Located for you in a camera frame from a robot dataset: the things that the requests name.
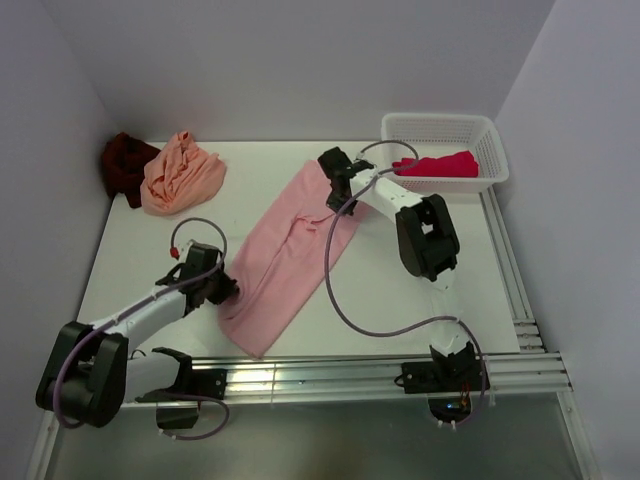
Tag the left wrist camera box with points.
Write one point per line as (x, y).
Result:
(179, 251)

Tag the dark maroon t-shirt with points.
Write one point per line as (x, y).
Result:
(122, 165)

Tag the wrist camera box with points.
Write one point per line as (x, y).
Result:
(360, 165)
(179, 251)

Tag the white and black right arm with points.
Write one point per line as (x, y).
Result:
(428, 244)

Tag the white plastic basket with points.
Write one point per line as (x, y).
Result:
(436, 136)

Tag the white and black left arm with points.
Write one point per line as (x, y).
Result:
(91, 372)

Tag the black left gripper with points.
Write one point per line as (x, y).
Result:
(228, 288)

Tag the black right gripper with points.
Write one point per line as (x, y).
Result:
(334, 203)

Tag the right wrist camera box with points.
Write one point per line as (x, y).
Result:
(360, 165)

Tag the aluminium frame rails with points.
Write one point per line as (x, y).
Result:
(315, 379)

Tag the peach orange t-shirt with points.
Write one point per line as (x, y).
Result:
(181, 176)

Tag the red rolled t-shirt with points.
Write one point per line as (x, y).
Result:
(458, 165)

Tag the light pink t-shirt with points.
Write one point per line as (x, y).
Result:
(280, 264)

